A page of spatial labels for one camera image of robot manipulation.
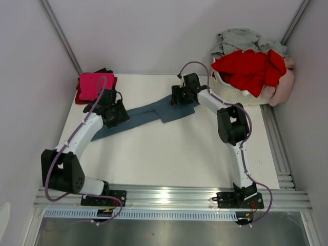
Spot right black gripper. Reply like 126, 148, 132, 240
170, 85, 193, 106

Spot blue grey t shirt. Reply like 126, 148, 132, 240
91, 95, 198, 141

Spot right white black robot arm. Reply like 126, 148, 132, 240
171, 73, 258, 209

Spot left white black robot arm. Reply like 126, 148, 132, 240
41, 89, 129, 206

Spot folded pink t shirt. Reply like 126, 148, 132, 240
78, 72, 115, 102

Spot white plastic laundry basket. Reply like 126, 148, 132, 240
210, 68, 270, 106

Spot folded black t shirt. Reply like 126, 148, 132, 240
76, 68, 113, 91

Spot light pink t shirt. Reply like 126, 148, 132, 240
261, 57, 295, 107

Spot left corner aluminium profile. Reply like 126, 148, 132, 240
38, 0, 82, 74

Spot corner aluminium profile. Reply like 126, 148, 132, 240
280, 0, 312, 46
38, 0, 82, 74

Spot right corner aluminium profile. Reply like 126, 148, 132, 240
280, 0, 312, 46

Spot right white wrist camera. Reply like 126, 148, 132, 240
178, 74, 186, 88

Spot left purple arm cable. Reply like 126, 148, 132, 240
45, 75, 123, 226

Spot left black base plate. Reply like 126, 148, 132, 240
80, 190, 127, 207

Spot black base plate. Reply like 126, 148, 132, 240
80, 190, 127, 207
211, 192, 264, 209

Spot aluminium mounting rail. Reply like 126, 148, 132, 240
33, 186, 314, 212

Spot white slotted cable duct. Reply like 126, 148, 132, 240
44, 208, 237, 221

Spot right side aluminium rail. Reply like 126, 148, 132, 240
260, 104, 298, 191

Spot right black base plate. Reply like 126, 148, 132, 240
211, 192, 264, 209

